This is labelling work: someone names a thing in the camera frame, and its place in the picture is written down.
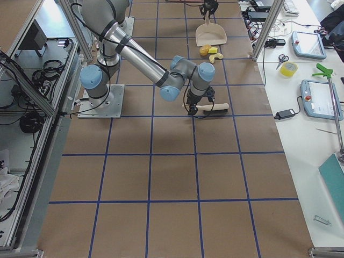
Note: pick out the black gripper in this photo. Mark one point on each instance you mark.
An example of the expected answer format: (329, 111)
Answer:
(193, 99)
(207, 5)

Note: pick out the beige hand brush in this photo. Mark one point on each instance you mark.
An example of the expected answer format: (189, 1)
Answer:
(210, 108)

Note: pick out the beige dustpan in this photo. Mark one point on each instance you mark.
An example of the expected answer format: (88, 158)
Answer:
(210, 34)

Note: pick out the yellow sponge piece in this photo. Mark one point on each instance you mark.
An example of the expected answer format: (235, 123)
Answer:
(213, 50)

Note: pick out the orange trash ball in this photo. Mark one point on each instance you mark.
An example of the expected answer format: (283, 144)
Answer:
(204, 50)

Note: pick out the pale yellow peel scrap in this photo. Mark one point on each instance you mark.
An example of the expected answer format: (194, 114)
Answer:
(213, 57)

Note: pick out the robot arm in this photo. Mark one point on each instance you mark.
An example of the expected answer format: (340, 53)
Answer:
(104, 18)

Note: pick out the black power adapter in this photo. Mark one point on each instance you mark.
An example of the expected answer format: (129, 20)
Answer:
(284, 114)

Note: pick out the yellow tape roll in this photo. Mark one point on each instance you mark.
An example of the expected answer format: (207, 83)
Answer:
(288, 69)

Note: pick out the blue teach pendant far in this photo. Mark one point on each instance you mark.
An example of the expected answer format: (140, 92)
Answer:
(308, 45)

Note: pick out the blue teach pendant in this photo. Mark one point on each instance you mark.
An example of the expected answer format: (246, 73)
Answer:
(308, 45)
(316, 98)

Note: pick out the blue teach pendant near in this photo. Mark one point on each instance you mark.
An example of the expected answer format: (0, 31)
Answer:
(316, 98)

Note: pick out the green plastic tool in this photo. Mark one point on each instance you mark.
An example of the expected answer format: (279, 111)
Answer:
(325, 72)

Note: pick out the aluminium frame post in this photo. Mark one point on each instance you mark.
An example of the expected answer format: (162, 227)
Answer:
(270, 20)

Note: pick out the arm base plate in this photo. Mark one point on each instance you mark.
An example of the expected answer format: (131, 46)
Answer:
(128, 25)
(109, 106)

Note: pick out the black handled scissors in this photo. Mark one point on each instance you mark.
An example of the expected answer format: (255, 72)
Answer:
(282, 58)

